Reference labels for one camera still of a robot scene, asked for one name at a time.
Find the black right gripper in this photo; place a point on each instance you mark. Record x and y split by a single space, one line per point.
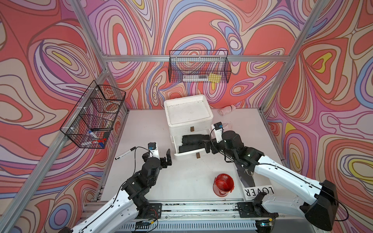
207 146

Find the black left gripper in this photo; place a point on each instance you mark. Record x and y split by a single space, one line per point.
164 164

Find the white drawer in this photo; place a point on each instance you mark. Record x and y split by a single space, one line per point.
177 141

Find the black umbrella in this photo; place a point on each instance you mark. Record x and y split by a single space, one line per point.
195 139
191 147

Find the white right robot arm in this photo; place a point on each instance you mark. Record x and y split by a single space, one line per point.
315 201

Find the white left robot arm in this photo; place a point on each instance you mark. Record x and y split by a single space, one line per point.
127 203

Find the white drawer cabinet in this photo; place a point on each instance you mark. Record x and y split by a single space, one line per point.
183 113

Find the black white marker pen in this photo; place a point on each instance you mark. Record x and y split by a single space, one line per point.
125 153

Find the red metal bucket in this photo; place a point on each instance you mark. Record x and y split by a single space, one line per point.
223 185

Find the yellow item in basket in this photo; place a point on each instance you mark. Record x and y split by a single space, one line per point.
214 78

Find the white LOVER book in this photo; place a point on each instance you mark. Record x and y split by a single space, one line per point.
248 185

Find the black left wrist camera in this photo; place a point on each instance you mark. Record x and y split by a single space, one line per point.
153 150

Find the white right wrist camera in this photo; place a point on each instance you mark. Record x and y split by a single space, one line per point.
218 131

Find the black wire basket left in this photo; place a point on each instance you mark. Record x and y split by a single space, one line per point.
92 120

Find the black wire basket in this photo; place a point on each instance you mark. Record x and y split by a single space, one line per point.
92 120
194 66

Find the black wire basket back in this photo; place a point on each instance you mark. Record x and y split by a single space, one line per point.
194 66

